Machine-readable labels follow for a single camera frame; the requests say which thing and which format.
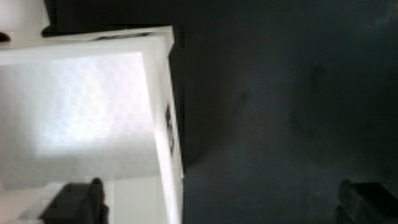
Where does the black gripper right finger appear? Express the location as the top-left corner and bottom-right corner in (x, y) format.
(334, 180), (398, 224)

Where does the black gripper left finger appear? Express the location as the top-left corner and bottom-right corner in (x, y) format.
(39, 178), (110, 224)

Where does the white front drawer tray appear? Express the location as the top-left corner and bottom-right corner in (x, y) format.
(0, 27), (183, 224)

